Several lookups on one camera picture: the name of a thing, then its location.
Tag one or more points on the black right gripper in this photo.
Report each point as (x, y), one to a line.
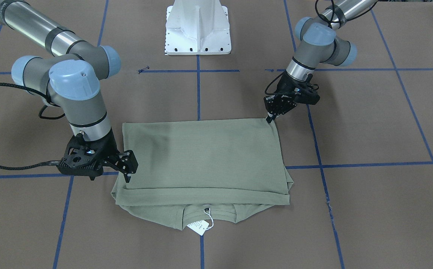
(111, 148)

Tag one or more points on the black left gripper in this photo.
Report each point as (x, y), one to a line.
(285, 85)

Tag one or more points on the olive green long-sleeve shirt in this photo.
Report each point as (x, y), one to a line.
(190, 171)

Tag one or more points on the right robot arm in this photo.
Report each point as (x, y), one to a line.
(69, 80)

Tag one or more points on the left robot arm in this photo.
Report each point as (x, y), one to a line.
(318, 44)

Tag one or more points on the white shirt price tag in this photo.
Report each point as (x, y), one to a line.
(200, 227)

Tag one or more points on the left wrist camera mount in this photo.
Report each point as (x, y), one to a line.
(307, 93)

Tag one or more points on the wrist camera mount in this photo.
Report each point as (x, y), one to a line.
(307, 93)
(79, 160)

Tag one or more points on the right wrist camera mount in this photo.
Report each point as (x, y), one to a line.
(79, 160)

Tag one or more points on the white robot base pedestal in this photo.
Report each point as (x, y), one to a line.
(197, 27)

